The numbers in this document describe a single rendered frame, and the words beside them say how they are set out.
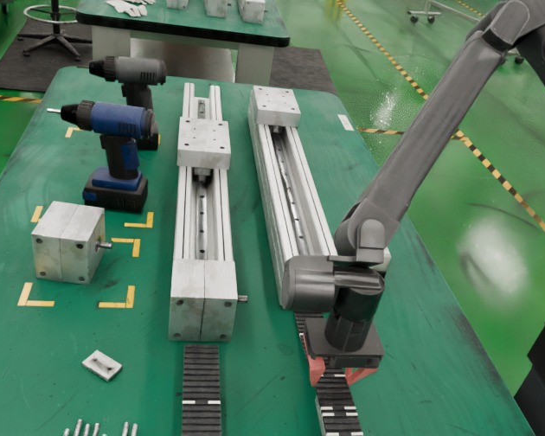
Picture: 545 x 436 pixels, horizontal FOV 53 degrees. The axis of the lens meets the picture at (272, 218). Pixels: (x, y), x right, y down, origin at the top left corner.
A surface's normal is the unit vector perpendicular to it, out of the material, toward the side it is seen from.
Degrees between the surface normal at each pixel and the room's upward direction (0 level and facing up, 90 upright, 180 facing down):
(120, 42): 90
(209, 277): 0
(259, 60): 90
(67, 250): 90
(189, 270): 0
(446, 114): 47
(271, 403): 0
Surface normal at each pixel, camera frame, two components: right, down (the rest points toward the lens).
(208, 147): 0.15, -0.82
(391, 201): 0.20, -0.15
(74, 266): -0.02, 0.56
